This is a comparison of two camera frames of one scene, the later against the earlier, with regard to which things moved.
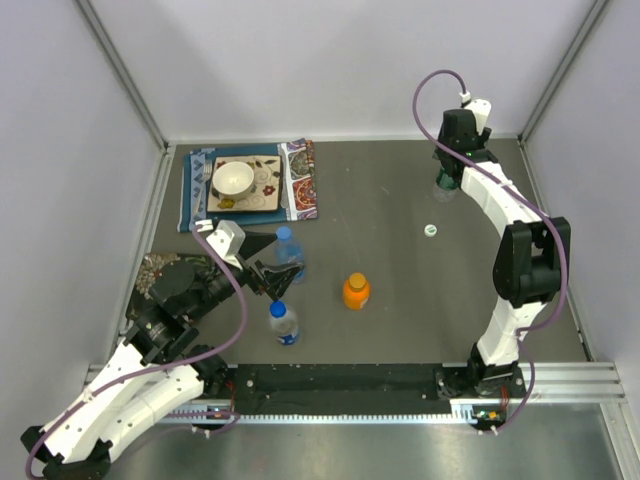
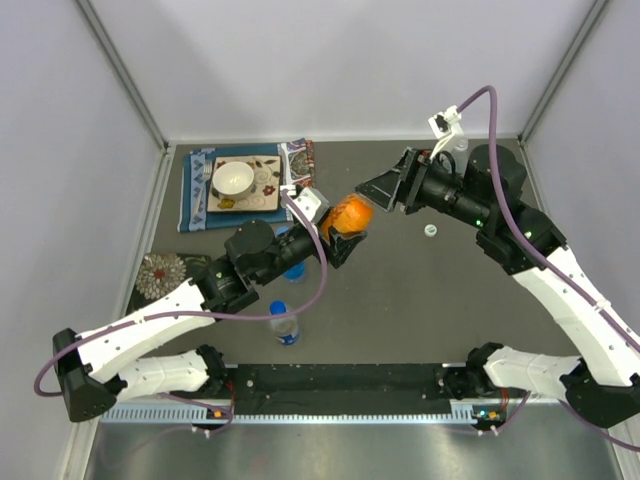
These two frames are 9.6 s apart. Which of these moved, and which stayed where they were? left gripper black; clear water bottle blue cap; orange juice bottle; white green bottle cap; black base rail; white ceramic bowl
Moved: orange juice bottle; left gripper black
Stayed: black base rail; white ceramic bowl; clear water bottle blue cap; white green bottle cap
